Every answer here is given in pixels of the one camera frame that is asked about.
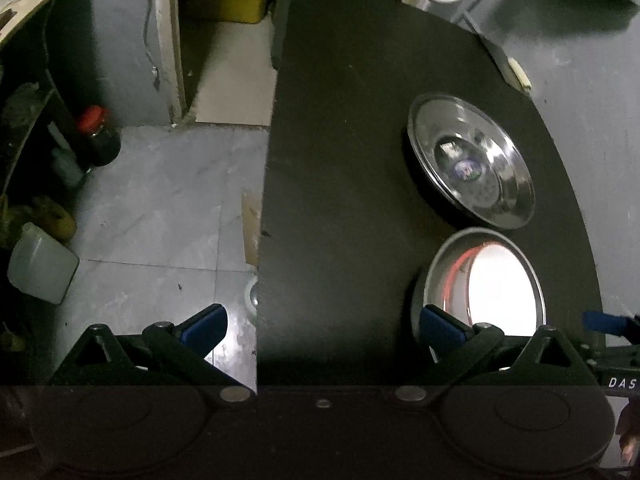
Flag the beige door frame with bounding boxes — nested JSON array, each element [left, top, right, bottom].
[[151, 0, 190, 122]]

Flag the white plastic jug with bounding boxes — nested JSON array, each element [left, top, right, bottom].
[[7, 222, 81, 306]]

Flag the person's right hand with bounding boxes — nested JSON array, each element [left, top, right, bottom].
[[616, 402, 640, 463]]

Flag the white cylindrical handle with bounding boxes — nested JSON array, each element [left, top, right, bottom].
[[506, 57, 532, 94]]

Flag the wooden shelf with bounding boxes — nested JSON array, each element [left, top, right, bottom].
[[0, 0, 96, 196]]

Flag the clear plastic bottle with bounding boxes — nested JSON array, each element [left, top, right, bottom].
[[50, 146, 87, 191]]

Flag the dark bottle with red cap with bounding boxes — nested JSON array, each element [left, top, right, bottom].
[[75, 105, 122, 167]]

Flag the yellow plastic jug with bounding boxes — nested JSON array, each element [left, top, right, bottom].
[[30, 195, 77, 241]]

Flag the large steel bowl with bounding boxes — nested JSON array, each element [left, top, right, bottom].
[[410, 227, 547, 363]]

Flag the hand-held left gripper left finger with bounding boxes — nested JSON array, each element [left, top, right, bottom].
[[50, 303, 257, 406]]

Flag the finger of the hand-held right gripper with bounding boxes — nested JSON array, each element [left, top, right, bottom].
[[582, 310, 640, 347]]

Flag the steel plate with blue sticker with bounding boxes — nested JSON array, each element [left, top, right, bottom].
[[407, 92, 537, 230]]

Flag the cardboard piece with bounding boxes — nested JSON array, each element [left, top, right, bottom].
[[241, 188, 262, 267]]

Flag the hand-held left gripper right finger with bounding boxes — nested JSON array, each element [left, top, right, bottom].
[[390, 305, 603, 406]]

